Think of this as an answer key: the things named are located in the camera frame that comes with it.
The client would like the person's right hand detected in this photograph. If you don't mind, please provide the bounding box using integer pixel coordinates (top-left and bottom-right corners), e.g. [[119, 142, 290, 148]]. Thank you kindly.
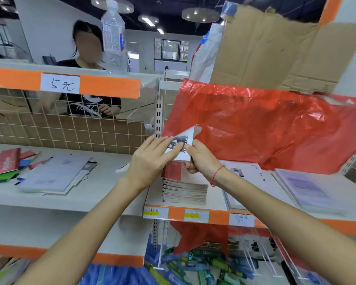
[[184, 140, 225, 183]]

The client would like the person's left hand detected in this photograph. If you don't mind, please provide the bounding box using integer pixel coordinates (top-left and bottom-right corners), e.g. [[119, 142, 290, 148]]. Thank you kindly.
[[125, 134, 184, 191]]

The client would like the white photo booklet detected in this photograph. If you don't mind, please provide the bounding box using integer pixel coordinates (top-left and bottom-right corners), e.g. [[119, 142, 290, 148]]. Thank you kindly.
[[164, 125, 202, 162]]

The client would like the person's right forearm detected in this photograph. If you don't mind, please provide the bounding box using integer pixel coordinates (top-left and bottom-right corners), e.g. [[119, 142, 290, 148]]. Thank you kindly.
[[212, 167, 356, 285]]

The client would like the person's left forearm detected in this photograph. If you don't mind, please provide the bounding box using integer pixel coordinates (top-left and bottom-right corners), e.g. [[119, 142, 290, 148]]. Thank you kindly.
[[16, 177, 155, 285]]

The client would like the stack of thin notebooks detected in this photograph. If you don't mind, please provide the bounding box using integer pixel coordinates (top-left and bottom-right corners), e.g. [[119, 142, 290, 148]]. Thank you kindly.
[[161, 161, 209, 204]]

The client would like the yellow shelf price tag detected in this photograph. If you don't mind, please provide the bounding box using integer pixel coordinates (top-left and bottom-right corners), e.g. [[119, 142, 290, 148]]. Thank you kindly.
[[143, 206, 169, 220], [184, 209, 210, 224]]

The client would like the white printed booklet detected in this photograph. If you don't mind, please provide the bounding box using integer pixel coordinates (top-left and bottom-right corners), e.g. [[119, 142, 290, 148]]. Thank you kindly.
[[221, 160, 278, 210]]

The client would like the red plastic sheet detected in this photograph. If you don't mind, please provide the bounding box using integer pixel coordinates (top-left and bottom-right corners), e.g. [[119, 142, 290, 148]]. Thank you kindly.
[[162, 79, 356, 175]]

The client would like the white shelf price tag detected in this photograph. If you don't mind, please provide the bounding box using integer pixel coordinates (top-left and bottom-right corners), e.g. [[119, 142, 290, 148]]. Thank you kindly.
[[229, 213, 256, 228]]

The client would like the white plastic bag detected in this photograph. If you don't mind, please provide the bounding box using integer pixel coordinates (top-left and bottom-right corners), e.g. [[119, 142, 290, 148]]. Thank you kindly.
[[189, 23, 224, 84]]

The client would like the white orange shelf unit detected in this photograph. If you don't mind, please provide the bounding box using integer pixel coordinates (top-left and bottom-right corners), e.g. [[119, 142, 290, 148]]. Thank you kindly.
[[0, 58, 356, 268]]

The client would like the pale lavender notebook stack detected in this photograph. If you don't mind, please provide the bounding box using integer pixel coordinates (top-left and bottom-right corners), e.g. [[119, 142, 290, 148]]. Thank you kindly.
[[18, 154, 98, 196]]

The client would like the clear plastic water bottle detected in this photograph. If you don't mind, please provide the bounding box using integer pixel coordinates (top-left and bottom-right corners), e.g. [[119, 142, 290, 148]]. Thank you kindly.
[[101, 0, 128, 75]]

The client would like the white paper price label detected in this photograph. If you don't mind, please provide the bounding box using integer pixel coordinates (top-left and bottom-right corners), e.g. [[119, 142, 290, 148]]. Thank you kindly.
[[40, 73, 81, 94]]

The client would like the pile of green blue packets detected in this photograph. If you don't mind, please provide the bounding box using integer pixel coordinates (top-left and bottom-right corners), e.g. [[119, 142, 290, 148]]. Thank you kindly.
[[144, 246, 256, 285]]

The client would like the torn brown cardboard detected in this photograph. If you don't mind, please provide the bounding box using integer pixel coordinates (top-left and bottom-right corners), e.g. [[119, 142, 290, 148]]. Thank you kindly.
[[210, 5, 356, 95]]

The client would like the round ceiling lamp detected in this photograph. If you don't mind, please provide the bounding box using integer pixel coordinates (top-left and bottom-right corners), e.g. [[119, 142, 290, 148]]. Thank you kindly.
[[91, 0, 134, 14], [182, 8, 220, 23]]

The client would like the red book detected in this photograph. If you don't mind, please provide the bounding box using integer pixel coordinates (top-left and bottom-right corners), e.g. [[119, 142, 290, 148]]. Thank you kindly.
[[0, 148, 21, 175]]

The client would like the green notebook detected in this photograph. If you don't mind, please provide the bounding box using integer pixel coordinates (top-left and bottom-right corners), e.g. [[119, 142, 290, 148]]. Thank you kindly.
[[0, 170, 21, 184]]

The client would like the red string bracelet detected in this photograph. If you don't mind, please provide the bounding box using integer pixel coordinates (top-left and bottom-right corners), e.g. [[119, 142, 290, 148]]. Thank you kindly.
[[210, 165, 225, 187]]

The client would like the white wire grid panel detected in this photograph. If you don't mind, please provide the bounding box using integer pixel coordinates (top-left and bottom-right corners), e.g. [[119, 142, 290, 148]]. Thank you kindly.
[[0, 87, 155, 155]]

